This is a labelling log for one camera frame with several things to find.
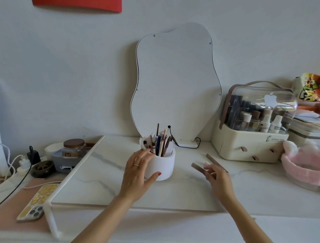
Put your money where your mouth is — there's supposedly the person's left hand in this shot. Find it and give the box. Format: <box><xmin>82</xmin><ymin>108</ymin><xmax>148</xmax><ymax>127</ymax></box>
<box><xmin>117</xmin><ymin>148</ymin><xmax>162</xmax><ymax>203</ymax></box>

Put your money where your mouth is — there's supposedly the person's right hand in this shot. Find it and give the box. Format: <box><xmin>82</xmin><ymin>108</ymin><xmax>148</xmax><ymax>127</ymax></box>
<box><xmin>203</xmin><ymin>163</ymin><xmax>238</xmax><ymax>205</ymax></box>

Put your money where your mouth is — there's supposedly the white round organizer cup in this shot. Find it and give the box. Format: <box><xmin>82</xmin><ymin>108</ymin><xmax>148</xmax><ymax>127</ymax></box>
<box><xmin>141</xmin><ymin>136</ymin><xmax>175</xmax><ymax>181</ymax></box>

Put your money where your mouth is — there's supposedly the person's right forearm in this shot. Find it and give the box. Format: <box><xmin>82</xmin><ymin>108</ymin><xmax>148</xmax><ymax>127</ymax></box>
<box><xmin>220</xmin><ymin>194</ymin><xmax>273</xmax><ymax>243</ymax></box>

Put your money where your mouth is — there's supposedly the person's left forearm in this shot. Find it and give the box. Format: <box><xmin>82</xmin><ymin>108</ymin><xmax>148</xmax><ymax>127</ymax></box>
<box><xmin>72</xmin><ymin>195</ymin><xmax>137</xmax><ymax>243</ymax></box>

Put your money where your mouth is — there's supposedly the dark round small dish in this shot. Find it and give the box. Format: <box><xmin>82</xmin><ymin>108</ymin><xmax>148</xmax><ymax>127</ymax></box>
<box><xmin>31</xmin><ymin>160</ymin><xmax>55</xmax><ymax>179</ymax></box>

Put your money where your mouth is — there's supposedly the white wavy mirror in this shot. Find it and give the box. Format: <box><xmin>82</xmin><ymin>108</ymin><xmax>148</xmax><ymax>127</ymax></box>
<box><xmin>130</xmin><ymin>22</ymin><xmax>222</xmax><ymax>148</ymax></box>

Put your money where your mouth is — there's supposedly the cream cosmetic organizer box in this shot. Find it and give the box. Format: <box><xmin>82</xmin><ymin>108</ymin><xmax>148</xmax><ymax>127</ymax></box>
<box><xmin>211</xmin><ymin>80</ymin><xmax>298</xmax><ymax>163</ymax></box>

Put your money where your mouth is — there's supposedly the white marble riser shelf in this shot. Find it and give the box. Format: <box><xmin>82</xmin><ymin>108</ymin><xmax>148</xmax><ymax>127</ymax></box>
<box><xmin>44</xmin><ymin>135</ymin><xmax>320</xmax><ymax>240</ymax></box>

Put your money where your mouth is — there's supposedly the white marble table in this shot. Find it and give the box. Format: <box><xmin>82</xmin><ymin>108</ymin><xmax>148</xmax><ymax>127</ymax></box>
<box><xmin>0</xmin><ymin>135</ymin><xmax>320</xmax><ymax>243</ymax></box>

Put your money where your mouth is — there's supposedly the glass jar brown lid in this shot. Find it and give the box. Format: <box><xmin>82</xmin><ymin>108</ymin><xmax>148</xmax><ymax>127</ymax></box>
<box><xmin>62</xmin><ymin>138</ymin><xmax>85</xmax><ymax>158</ymax></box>

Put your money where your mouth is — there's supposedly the row of cosmetic bottles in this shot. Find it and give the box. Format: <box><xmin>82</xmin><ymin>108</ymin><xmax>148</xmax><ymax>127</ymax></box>
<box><xmin>225</xmin><ymin>94</ymin><xmax>290</xmax><ymax>133</ymax></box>

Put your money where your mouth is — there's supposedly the grey blue tray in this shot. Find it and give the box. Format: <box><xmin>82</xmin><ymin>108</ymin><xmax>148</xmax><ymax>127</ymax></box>
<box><xmin>51</xmin><ymin>149</ymin><xmax>90</xmax><ymax>173</ymax></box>

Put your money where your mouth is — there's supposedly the pink fluffy headband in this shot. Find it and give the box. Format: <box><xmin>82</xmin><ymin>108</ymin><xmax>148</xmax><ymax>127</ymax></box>
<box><xmin>281</xmin><ymin>140</ymin><xmax>320</xmax><ymax>186</ymax></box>

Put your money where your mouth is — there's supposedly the white round dish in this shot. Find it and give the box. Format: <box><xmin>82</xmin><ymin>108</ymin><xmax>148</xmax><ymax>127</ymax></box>
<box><xmin>45</xmin><ymin>143</ymin><xmax>64</xmax><ymax>158</ymax></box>

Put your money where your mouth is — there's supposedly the phone with yellow case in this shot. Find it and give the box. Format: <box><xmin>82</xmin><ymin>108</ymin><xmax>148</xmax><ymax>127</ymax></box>
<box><xmin>16</xmin><ymin>184</ymin><xmax>58</xmax><ymax>223</ymax></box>

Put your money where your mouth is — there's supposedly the black charger plug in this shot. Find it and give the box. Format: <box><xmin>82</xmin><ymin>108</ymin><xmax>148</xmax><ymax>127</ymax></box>
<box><xmin>27</xmin><ymin>146</ymin><xmax>41</xmax><ymax>165</ymax></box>

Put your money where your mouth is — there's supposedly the white charger plug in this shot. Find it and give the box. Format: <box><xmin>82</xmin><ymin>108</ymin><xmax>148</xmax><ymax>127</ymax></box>
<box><xmin>19</xmin><ymin>155</ymin><xmax>32</xmax><ymax>169</ymax></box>

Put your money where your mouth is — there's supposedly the pink desk mat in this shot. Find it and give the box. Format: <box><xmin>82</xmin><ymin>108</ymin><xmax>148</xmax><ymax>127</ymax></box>
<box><xmin>0</xmin><ymin>179</ymin><xmax>63</xmax><ymax>232</ymax></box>

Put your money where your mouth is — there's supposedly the colourful snack bag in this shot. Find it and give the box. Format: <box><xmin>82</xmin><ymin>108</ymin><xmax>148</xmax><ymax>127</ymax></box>
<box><xmin>292</xmin><ymin>72</ymin><xmax>320</xmax><ymax>102</ymax></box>

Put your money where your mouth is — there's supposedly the red paper sheet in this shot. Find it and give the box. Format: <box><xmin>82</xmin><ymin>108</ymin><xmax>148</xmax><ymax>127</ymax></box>
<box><xmin>32</xmin><ymin>0</ymin><xmax>122</xmax><ymax>13</ymax></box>

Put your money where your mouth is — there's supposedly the pale pink phone cable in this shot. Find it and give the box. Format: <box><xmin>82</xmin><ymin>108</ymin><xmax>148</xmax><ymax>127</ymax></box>
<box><xmin>24</xmin><ymin>181</ymin><xmax>63</xmax><ymax>190</ymax></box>

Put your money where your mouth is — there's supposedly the black charger cable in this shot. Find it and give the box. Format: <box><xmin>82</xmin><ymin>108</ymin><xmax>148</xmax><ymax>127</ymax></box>
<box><xmin>0</xmin><ymin>164</ymin><xmax>33</xmax><ymax>205</ymax></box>

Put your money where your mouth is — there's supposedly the white charger cable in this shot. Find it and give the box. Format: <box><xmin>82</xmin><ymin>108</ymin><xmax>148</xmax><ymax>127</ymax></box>
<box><xmin>0</xmin><ymin>143</ymin><xmax>17</xmax><ymax>181</ymax></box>

